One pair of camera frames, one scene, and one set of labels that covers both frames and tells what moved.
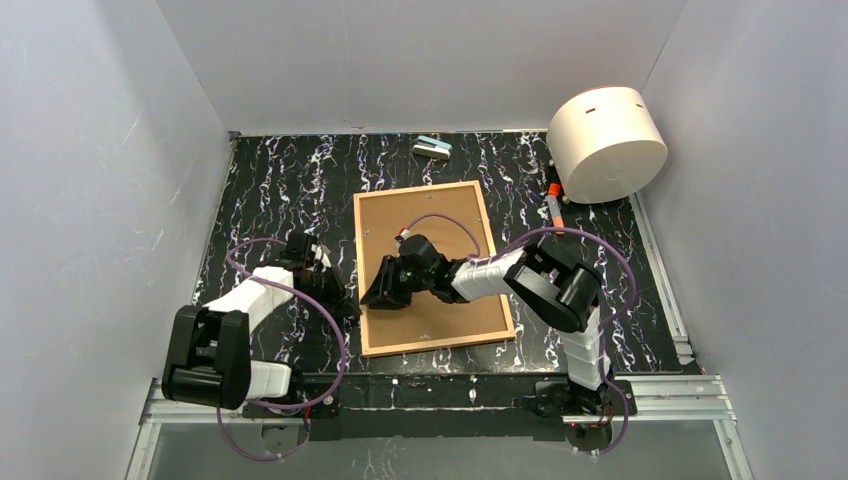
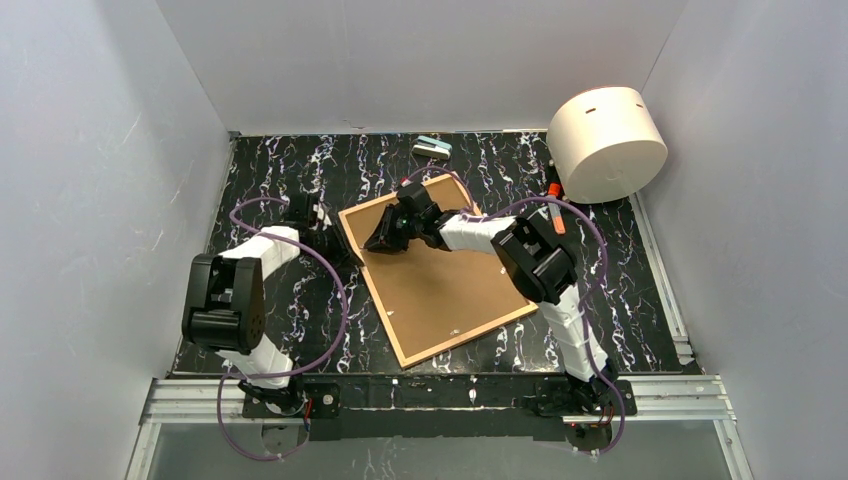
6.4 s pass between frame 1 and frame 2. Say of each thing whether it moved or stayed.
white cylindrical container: stayed
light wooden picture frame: moved
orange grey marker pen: stayed
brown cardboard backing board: moved
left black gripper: moved
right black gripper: moved
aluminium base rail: stayed
